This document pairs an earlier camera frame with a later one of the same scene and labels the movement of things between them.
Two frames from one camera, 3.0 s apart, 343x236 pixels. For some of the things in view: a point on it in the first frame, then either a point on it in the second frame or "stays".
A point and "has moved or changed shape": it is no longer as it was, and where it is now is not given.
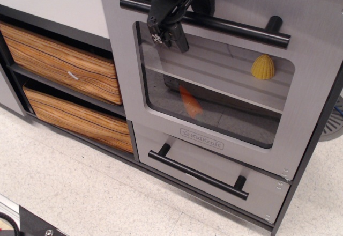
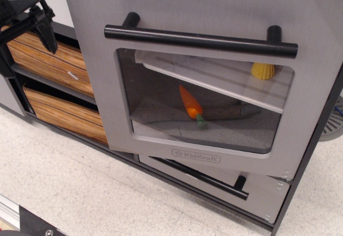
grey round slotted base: (334, 127) stays
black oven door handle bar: (270, 33) → (270, 45)
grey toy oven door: (261, 105) has moved or changed shape
